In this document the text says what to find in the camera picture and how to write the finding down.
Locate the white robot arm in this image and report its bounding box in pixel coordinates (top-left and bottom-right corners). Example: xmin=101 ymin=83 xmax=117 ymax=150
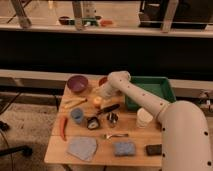
xmin=98 ymin=71 xmax=213 ymax=171

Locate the red bowl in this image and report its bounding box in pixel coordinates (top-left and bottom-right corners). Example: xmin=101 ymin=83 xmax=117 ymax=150
xmin=98 ymin=77 xmax=118 ymax=98

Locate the silver fork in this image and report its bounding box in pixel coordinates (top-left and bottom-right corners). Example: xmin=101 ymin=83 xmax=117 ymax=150
xmin=102 ymin=134 xmax=129 ymax=139

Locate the blue cloth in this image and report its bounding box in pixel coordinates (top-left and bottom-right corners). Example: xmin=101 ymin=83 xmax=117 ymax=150
xmin=67 ymin=136 xmax=98 ymax=162

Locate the yellow apple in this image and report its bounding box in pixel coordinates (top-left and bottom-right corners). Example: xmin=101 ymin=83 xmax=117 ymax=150
xmin=93 ymin=96 xmax=103 ymax=108

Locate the wooden table board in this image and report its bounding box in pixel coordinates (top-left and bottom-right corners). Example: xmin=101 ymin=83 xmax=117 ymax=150
xmin=44 ymin=87 xmax=162 ymax=167

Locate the blue sponge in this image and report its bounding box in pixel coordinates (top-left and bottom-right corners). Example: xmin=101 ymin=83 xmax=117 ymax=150
xmin=114 ymin=142 xmax=136 ymax=156

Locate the blue cup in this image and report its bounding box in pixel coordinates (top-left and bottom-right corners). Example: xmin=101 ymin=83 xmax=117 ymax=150
xmin=70 ymin=108 xmax=84 ymax=124

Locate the wooden spatula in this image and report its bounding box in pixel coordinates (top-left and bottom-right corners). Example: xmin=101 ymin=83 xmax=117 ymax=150
xmin=64 ymin=98 xmax=87 ymax=109

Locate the black sponge block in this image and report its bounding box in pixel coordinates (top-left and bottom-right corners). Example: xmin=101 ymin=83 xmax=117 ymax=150
xmin=145 ymin=144 xmax=162 ymax=156

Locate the black sushi piece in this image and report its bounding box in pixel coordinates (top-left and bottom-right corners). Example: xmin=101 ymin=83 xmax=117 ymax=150
xmin=87 ymin=117 xmax=100 ymax=130

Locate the red chili pepper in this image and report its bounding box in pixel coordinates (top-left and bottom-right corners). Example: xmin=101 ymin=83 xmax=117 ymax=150
xmin=59 ymin=116 xmax=68 ymax=141

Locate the black handled knife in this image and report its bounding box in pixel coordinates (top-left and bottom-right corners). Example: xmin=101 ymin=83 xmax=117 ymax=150
xmin=96 ymin=104 xmax=120 ymax=116

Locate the green plastic tray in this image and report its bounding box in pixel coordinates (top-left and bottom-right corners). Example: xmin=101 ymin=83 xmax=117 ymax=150
xmin=131 ymin=76 xmax=176 ymax=102

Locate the purple bowl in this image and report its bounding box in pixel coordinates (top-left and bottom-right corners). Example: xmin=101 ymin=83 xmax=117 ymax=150
xmin=67 ymin=75 xmax=88 ymax=93

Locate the white cup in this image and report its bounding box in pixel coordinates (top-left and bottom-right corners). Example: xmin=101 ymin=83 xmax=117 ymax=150
xmin=136 ymin=108 xmax=153 ymax=127

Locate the black office chair base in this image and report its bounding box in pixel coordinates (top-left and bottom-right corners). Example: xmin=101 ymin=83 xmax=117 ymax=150
xmin=0 ymin=120 xmax=34 ymax=158

